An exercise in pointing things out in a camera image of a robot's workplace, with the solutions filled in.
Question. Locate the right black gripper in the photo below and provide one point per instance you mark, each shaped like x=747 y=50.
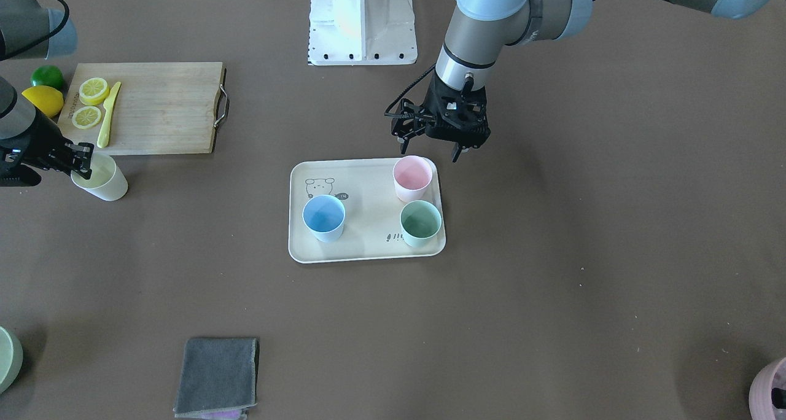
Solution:
x=35 y=139

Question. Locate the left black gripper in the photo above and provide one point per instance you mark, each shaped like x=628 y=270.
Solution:
x=410 y=123

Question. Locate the cream yellow cup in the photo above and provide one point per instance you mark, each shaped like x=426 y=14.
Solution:
x=106 y=181

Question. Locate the pink cup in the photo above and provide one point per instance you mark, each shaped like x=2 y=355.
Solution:
x=412 y=176

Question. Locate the green cup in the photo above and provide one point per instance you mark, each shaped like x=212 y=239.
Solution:
x=420 y=222

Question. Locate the blue cup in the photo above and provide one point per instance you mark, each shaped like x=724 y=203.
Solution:
x=324 y=216

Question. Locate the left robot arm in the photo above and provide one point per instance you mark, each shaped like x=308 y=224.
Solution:
x=480 y=29

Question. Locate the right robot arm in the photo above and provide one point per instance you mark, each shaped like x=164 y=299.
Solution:
x=30 y=29

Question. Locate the lemon slice lower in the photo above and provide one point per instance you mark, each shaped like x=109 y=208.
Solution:
x=86 y=117

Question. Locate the lemon slice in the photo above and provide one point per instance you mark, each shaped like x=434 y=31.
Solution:
x=93 y=91
x=86 y=117

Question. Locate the yellow plastic knife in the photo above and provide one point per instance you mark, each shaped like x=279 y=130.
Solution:
x=102 y=141

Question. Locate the lemon slice upper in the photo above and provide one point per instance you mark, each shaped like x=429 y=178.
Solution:
x=93 y=91

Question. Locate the yellow lemon upper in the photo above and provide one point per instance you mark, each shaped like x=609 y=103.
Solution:
x=47 y=99

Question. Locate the green lime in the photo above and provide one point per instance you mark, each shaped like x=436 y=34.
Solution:
x=49 y=76

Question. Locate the bamboo cutting board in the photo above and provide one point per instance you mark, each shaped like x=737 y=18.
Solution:
x=161 y=109

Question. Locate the pale green bowl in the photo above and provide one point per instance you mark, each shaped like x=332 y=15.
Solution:
x=11 y=358

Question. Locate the grey folded cloth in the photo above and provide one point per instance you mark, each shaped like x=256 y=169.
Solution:
x=218 y=378

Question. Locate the pink bowl of ice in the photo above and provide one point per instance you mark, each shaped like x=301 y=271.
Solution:
x=766 y=395

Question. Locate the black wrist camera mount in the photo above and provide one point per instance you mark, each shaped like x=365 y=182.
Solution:
x=407 y=121

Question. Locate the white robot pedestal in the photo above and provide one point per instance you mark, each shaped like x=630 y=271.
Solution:
x=361 y=32

